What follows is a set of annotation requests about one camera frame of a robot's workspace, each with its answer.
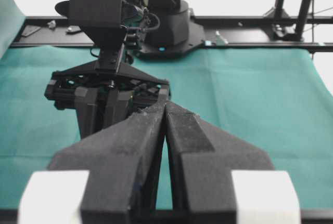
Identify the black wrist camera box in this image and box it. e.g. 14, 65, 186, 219
55, 0, 140, 49

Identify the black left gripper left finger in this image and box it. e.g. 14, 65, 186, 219
48, 101, 165, 223

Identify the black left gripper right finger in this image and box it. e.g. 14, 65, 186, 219
165, 102, 275, 223

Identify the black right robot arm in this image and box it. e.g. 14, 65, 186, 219
45, 0, 204, 138

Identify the black metal table rail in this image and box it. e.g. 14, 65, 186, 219
10, 16, 332, 56

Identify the green table cloth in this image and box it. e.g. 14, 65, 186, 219
0, 0, 333, 212

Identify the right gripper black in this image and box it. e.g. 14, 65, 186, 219
45, 47, 171, 139

